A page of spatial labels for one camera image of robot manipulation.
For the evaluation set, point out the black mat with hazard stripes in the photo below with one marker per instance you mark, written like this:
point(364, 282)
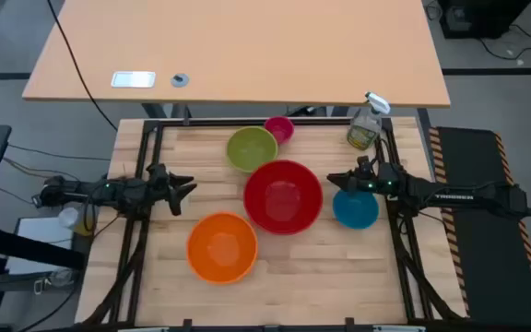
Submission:
point(491, 258)

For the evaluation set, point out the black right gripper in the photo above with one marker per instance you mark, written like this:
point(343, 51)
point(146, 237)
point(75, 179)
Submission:
point(383, 180)

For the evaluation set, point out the small pink bowl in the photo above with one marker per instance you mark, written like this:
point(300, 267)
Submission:
point(279, 129)

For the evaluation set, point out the large red bowl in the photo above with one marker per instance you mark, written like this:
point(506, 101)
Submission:
point(283, 197)

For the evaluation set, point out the orange bowl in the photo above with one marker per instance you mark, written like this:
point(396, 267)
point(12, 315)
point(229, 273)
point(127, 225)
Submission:
point(222, 248)

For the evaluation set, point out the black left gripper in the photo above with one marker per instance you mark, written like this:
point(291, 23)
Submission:
point(161, 189)

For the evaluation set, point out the clear cleaner spray bottle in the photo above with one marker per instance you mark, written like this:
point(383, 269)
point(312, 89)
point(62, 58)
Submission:
point(364, 131)

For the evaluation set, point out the blue bowl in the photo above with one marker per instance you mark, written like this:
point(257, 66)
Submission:
point(355, 211)

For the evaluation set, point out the white flat box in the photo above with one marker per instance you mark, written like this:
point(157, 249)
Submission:
point(39, 244)

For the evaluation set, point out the light wooden desk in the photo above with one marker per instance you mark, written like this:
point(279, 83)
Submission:
point(247, 46)

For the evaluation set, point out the black metal table frame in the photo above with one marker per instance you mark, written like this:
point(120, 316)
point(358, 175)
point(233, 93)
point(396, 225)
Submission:
point(142, 249)

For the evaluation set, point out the green bowl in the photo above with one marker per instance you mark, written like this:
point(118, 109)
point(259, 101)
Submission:
point(251, 149)

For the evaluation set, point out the clear plastic bottle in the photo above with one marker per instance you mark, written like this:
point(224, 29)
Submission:
point(75, 219)

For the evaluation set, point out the black equipment box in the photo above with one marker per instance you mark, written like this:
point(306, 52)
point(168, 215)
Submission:
point(482, 16)

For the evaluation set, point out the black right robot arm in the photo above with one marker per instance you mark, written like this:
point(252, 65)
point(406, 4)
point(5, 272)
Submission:
point(454, 196)

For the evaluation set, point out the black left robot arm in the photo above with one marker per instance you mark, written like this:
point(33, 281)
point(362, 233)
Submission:
point(86, 191)

